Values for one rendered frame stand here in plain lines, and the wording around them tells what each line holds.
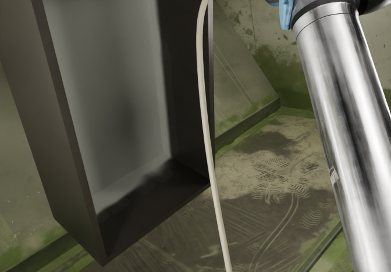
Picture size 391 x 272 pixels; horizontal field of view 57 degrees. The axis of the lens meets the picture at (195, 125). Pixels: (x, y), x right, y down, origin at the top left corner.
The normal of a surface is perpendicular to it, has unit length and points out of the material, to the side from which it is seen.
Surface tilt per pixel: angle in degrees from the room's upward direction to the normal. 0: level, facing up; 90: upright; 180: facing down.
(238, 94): 57
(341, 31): 45
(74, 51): 102
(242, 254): 0
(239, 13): 90
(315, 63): 63
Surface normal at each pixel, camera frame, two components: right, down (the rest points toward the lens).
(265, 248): -0.19, -0.90
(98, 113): 0.72, 0.33
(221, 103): 0.47, -0.36
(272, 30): -0.70, 0.40
